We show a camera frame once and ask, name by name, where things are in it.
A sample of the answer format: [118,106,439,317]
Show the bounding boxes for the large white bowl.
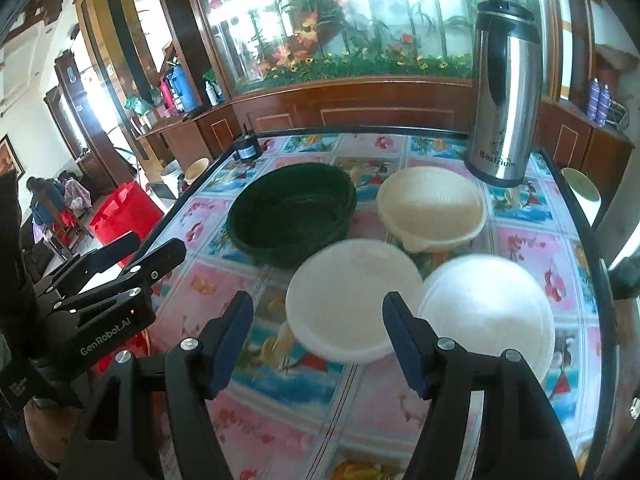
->
[416,255,555,380]

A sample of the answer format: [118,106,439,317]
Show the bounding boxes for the dark green plastic basin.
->
[227,162,357,269]

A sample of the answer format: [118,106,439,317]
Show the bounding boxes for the small white bowl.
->
[285,238,423,364]

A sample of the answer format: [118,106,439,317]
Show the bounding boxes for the cream plastic bowl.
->
[376,166,487,254]

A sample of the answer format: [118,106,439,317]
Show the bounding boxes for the stacked bowls on stool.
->
[183,157,210,186]

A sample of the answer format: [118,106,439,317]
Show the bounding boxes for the wooden chair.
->
[36,191,93,261]

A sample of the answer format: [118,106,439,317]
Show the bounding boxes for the red shopping bag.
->
[89,182,164,246]

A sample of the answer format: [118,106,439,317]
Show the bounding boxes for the seated person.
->
[26,177,73,233]

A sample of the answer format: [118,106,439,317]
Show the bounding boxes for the wooden sideboard cabinet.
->
[147,77,634,202]

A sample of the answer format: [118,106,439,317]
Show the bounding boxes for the floral fruit tablecloth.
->
[150,133,601,479]

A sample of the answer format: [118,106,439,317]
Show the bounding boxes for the pink thermos flask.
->
[158,79,177,116]

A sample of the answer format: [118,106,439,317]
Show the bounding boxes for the blue thermos flask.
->
[169,64,198,113]

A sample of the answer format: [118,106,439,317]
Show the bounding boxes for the white green waste bin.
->
[561,167,601,226]

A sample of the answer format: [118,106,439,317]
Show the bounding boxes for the stainless steel thermos jug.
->
[464,0,542,188]

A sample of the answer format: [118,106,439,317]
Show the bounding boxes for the purple spray cans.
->
[586,78,612,127]

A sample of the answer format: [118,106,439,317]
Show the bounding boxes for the framed wall picture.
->
[0,134,25,180]

